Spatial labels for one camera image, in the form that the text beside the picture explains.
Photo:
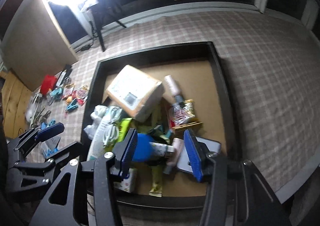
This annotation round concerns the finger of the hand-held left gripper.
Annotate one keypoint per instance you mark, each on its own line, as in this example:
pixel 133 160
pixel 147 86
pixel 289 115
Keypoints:
pixel 65 152
pixel 50 130

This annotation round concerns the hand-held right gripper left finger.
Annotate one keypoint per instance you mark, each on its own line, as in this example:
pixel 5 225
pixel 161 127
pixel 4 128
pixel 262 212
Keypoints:
pixel 128 156

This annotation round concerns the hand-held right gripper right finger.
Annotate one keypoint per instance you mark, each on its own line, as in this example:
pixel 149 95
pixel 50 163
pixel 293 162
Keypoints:
pixel 193 156

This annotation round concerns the pink bottle grey cap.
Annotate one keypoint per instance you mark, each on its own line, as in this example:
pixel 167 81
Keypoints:
pixel 172 86
pixel 176 153

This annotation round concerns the grey tin box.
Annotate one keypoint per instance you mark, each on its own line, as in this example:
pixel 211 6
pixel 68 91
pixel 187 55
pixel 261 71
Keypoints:
pixel 207 145

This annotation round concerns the star print tissue pack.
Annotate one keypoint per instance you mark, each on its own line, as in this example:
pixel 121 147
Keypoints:
pixel 128 181

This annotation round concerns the green packet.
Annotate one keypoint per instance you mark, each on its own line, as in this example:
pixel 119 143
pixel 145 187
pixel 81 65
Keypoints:
pixel 125 128

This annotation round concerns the white plastic packet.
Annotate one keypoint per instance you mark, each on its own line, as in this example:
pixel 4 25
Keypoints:
pixel 100 138

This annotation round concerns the yellow sachet strip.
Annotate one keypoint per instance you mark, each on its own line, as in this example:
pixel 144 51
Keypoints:
pixel 157 181

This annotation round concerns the orange white tissue pack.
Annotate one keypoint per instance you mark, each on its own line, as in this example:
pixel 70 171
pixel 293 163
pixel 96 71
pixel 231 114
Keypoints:
pixel 135 88

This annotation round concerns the black container tray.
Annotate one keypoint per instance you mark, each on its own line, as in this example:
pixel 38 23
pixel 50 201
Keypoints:
pixel 220 86

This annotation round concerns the blue carabiner clip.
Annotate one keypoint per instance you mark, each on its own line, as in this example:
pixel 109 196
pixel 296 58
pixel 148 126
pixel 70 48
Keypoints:
pixel 48 123

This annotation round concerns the blue wet wipes packet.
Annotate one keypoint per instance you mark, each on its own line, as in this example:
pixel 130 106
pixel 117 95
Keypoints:
pixel 51 147

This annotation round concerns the metal eyelash curler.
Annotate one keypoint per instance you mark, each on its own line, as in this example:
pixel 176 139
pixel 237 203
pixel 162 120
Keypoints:
pixel 41 116

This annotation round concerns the blue clothespin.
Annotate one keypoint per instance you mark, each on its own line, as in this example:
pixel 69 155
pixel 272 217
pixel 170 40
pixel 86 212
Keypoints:
pixel 72 107

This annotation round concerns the small orange snack packet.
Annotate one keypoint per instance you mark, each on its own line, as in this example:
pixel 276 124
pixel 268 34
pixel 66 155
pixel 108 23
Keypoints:
pixel 70 100

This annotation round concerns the teal small item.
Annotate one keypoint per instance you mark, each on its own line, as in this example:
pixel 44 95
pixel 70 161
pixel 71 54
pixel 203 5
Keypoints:
pixel 55 94

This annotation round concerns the pine plank panel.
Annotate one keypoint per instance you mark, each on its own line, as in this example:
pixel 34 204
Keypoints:
pixel 15 106

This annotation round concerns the red white snack packet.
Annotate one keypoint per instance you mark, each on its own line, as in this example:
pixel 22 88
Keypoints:
pixel 68 90
pixel 82 95

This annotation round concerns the red pouch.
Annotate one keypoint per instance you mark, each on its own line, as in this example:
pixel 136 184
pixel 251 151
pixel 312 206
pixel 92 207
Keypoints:
pixel 48 85

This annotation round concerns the black pouch white label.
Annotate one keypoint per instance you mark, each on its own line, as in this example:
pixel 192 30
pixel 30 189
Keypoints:
pixel 63 75

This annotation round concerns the light brown wooden board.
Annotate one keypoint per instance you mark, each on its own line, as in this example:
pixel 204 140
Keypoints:
pixel 37 48

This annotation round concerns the black tripod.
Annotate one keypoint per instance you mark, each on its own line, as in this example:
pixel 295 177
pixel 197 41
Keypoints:
pixel 100 28

